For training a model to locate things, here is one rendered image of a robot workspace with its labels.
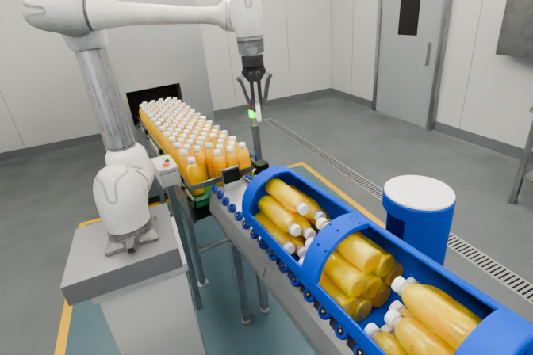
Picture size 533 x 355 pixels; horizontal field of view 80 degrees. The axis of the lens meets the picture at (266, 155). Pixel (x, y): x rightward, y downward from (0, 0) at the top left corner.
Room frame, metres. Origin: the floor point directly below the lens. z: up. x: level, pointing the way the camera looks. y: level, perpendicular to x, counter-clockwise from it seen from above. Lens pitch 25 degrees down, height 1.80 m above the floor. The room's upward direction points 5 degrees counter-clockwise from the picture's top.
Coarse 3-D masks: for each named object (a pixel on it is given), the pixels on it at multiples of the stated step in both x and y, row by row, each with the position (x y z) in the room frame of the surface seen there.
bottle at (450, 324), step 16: (400, 288) 0.54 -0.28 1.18; (416, 288) 0.51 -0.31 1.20; (416, 304) 0.48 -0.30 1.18; (432, 304) 0.47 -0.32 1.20; (448, 304) 0.47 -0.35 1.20; (432, 320) 0.45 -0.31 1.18; (448, 320) 0.43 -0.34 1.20; (464, 320) 0.42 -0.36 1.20; (448, 336) 0.41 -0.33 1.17; (464, 336) 0.40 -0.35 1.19
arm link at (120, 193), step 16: (96, 176) 0.98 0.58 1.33; (112, 176) 0.95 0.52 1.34; (128, 176) 0.98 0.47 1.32; (96, 192) 0.93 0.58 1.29; (112, 192) 0.93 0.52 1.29; (128, 192) 0.94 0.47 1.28; (144, 192) 1.02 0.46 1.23; (112, 208) 0.91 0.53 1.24; (128, 208) 0.92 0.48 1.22; (144, 208) 0.97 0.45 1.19; (112, 224) 0.91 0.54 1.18; (128, 224) 0.91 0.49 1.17; (144, 224) 0.95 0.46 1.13
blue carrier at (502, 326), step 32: (256, 192) 1.02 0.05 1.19; (320, 192) 0.92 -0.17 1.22; (256, 224) 0.94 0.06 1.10; (352, 224) 0.72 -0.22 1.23; (288, 256) 0.76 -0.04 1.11; (320, 256) 0.66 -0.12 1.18; (416, 256) 0.59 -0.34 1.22; (320, 288) 0.62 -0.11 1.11; (448, 288) 0.59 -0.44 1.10; (352, 320) 0.52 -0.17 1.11; (384, 320) 0.62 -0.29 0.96; (512, 320) 0.40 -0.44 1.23; (384, 352) 0.44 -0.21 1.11; (480, 352) 0.35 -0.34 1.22; (512, 352) 0.34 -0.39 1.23
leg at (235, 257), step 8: (232, 248) 1.38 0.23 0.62; (232, 256) 1.38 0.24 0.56; (240, 256) 1.40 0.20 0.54; (232, 264) 1.41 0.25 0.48; (240, 264) 1.40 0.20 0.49; (240, 272) 1.40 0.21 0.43; (240, 280) 1.39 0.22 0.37; (240, 288) 1.39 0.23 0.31; (240, 296) 1.38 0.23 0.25; (240, 304) 1.39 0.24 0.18; (240, 312) 1.41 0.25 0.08; (248, 312) 1.40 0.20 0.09; (248, 320) 1.40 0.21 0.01
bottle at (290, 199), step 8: (272, 184) 1.05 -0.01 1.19; (280, 184) 1.03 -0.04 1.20; (272, 192) 1.02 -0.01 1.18; (280, 192) 0.99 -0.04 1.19; (288, 192) 0.97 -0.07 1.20; (296, 192) 0.97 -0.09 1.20; (280, 200) 0.97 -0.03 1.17; (288, 200) 0.94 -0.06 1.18; (296, 200) 0.93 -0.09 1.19; (288, 208) 0.94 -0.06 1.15; (296, 208) 0.91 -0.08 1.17
